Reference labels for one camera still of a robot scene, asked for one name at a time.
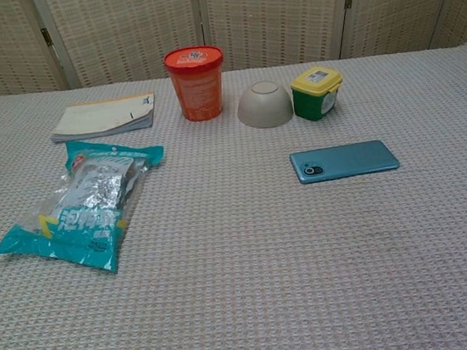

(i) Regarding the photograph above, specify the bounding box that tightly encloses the bamboo folding screen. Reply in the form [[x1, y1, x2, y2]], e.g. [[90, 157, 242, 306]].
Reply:
[[0, 0, 467, 101]]

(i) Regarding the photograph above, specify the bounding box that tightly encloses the smartphone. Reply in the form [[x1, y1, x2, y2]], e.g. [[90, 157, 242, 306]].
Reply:
[[288, 137, 401, 185]]

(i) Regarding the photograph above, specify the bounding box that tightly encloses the beige upturned bowl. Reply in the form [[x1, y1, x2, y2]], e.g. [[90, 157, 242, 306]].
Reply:
[[234, 78, 296, 131]]

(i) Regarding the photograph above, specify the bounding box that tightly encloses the teal clear snack bag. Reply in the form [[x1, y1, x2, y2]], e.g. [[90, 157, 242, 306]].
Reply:
[[0, 131, 177, 287]]

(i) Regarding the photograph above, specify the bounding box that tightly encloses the pale woven tablecloth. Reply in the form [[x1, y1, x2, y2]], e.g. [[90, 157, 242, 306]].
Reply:
[[0, 37, 467, 350]]

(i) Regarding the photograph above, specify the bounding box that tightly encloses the orange lidded tub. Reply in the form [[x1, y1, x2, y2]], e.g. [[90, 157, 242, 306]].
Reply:
[[162, 43, 231, 125]]

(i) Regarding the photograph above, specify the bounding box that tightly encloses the yellow lidded green container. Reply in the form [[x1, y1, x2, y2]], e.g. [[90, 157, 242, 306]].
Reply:
[[288, 62, 348, 124]]

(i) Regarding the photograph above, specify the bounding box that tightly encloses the cream paper notebook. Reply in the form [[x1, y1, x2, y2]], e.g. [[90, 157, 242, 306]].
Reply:
[[46, 91, 160, 145]]

